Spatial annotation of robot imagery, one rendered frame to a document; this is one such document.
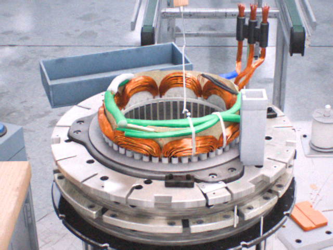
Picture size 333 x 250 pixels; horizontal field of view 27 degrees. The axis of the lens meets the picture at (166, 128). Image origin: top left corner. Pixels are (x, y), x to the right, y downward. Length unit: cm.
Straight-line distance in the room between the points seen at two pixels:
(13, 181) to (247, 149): 29
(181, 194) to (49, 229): 53
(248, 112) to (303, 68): 304
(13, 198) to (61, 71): 43
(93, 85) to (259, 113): 41
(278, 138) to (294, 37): 134
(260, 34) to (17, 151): 42
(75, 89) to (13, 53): 299
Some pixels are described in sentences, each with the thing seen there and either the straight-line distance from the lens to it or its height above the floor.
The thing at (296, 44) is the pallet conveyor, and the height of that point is 72.
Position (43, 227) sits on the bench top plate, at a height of 78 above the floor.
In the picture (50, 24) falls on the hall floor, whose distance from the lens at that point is 454.
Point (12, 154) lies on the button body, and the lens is 106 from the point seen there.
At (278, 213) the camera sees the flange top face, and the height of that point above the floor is 102.
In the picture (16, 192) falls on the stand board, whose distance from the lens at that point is 85.
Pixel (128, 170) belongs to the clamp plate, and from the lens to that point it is 81.
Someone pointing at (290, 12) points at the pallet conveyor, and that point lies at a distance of 235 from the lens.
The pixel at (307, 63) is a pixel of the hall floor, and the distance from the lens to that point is 389.
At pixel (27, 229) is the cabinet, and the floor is 97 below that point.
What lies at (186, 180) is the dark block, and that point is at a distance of 78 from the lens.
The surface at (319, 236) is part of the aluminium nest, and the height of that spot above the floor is 80.
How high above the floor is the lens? 153
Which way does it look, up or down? 29 degrees down
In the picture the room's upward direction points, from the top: 1 degrees counter-clockwise
